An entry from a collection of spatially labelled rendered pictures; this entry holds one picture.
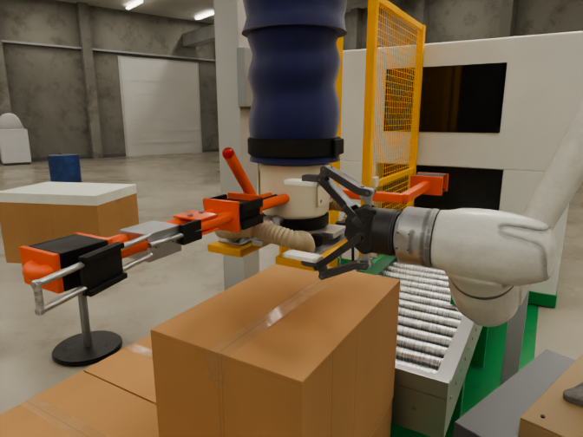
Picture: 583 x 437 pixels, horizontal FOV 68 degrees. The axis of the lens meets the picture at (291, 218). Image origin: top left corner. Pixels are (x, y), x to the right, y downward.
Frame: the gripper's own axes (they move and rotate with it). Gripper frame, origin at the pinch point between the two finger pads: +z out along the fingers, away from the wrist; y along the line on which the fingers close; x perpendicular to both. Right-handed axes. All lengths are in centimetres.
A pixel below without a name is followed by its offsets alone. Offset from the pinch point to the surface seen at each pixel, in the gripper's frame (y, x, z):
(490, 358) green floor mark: 123, 198, -20
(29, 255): -1.2, -38.9, 14.6
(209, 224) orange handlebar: 0.2, -10.6, 10.4
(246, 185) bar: -4.4, 3.9, 13.0
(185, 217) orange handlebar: -1.1, -13.1, 13.6
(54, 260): -1.3, -38.7, 9.6
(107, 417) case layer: 69, 2, 65
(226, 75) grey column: -41, 128, 119
